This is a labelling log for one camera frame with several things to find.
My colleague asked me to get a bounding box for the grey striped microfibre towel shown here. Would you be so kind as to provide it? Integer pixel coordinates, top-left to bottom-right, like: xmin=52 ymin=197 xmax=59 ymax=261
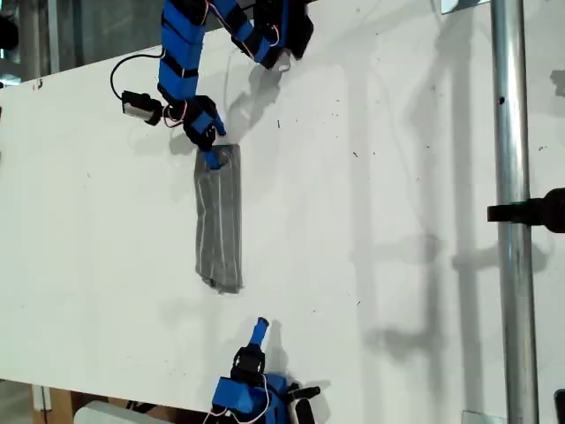
xmin=192 ymin=143 xmax=245 ymax=296

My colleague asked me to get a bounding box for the white plastic container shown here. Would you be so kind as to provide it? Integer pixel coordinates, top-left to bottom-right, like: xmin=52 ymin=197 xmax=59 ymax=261
xmin=72 ymin=400 xmax=151 ymax=424

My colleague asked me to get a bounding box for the wooden table leg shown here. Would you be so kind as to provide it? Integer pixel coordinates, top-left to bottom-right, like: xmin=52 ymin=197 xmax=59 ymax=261
xmin=49 ymin=388 xmax=75 ymax=424

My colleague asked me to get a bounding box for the black round object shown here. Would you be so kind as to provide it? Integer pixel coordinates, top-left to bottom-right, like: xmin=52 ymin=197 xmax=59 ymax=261
xmin=0 ymin=12 xmax=19 ymax=50

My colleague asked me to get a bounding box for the black clamp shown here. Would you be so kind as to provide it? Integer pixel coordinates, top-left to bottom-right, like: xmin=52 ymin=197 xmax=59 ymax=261
xmin=486 ymin=187 xmax=565 ymax=235

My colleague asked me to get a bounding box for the arm camera stalk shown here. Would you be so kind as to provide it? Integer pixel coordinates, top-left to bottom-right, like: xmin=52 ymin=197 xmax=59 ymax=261
xmin=285 ymin=383 xmax=322 ymax=399

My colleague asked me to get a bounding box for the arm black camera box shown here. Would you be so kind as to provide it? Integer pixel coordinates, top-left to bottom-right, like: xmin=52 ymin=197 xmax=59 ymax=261
xmin=289 ymin=395 xmax=318 ymax=424
xmin=119 ymin=89 xmax=163 ymax=128

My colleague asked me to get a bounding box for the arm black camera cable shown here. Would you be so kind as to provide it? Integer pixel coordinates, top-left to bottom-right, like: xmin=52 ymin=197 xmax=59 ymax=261
xmin=109 ymin=48 xmax=167 ymax=101

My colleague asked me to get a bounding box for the white table bracket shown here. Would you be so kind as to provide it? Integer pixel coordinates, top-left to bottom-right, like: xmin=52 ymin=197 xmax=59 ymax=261
xmin=31 ymin=384 xmax=53 ymax=413

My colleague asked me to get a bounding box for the steel post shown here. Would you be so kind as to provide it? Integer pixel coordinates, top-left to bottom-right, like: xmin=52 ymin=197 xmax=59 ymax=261
xmin=489 ymin=0 xmax=541 ymax=424

